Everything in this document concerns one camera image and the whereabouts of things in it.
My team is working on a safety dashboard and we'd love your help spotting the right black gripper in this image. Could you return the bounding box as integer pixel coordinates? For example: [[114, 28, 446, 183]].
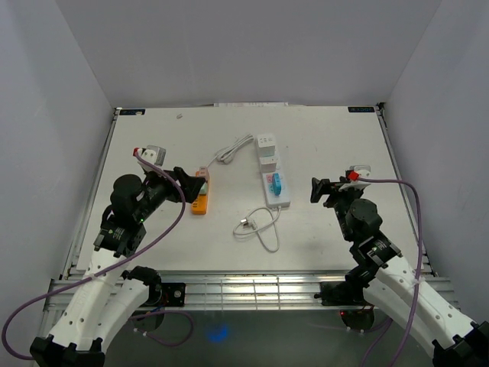
[[310, 176, 363, 242]]

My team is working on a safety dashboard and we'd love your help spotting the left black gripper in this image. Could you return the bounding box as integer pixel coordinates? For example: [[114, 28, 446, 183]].
[[134, 165, 205, 222]]

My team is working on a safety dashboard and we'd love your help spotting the green plug adapter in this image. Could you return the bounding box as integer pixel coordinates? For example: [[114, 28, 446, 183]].
[[199, 181, 209, 196]]

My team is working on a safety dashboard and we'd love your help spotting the pink plug adapter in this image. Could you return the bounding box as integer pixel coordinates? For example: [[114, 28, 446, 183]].
[[198, 167, 210, 181]]

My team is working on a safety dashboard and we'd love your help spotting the blue plug adapter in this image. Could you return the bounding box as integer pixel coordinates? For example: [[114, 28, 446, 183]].
[[267, 173, 282, 196]]

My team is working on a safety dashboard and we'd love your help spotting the white pastel power strip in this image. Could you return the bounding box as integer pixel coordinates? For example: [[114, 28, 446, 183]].
[[258, 150, 291, 209]]

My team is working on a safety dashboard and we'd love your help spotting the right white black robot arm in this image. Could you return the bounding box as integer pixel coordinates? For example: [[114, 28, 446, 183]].
[[310, 170, 488, 366]]

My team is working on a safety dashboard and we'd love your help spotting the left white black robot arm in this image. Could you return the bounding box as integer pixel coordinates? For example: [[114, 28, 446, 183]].
[[30, 167, 205, 366]]

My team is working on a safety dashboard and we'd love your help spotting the orange power adapter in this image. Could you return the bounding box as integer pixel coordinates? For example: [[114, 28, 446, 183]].
[[191, 178, 210, 215]]

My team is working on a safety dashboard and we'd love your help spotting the white usb charger block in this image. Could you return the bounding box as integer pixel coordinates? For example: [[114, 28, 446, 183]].
[[259, 155, 279, 174]]

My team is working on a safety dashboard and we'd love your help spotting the white cube socket adapter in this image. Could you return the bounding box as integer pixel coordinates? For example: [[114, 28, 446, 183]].
[[256, 133, 277, 158]]

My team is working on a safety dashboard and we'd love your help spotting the right blue corner label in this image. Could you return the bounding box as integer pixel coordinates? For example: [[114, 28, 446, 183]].
[[348, 106, 375, 113]]

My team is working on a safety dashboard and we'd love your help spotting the blue corner label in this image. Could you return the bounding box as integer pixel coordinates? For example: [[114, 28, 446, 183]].
[[348, 106, 375, 113], [119, 109, 146, 115]]

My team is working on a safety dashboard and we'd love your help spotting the left blue corner label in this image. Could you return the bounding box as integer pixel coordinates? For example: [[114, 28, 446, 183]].
[[119, 109, 146, 115]]

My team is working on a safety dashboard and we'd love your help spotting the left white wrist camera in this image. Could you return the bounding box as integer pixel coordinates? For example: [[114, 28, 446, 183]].
[[133, 145, 167, 167]]

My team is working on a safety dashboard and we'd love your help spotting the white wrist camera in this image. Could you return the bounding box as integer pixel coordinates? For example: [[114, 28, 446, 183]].
[[338, 165, 371, 192], [133, 145, 167, 167]]

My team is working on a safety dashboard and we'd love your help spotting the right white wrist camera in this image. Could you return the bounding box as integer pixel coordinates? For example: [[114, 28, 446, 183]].
[[338, 165, 371, 192]]

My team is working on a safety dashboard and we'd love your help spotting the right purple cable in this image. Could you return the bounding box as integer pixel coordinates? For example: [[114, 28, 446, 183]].
[[358, 176, 425, 367]]

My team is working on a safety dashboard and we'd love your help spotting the purple cable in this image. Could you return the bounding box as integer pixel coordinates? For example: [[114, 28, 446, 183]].
[[0, 156, 194, 361], [358, 176, 425, 367]]

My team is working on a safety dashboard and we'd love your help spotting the power strip white cord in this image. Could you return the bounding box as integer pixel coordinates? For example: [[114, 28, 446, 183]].
[[232, 206, 282, 253]]

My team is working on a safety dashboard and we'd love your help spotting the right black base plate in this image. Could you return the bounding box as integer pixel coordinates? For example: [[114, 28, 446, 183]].
[[314, 281, 367, 306]]

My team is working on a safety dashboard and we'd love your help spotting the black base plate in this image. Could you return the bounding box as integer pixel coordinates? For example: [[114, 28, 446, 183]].
[[314, 281, 367, 306], [158, 282, 186, 307]]

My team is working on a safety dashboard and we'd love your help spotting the aluminium front rail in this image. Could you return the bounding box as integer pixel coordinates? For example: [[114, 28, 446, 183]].
[[41, 269, 459, 313]]

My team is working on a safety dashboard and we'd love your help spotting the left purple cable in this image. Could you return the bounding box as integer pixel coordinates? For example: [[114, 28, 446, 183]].
[[0, 156, 194, 361]]

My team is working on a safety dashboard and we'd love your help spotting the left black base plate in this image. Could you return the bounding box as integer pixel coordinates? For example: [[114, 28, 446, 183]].
[[158, 282, 186, 307]]

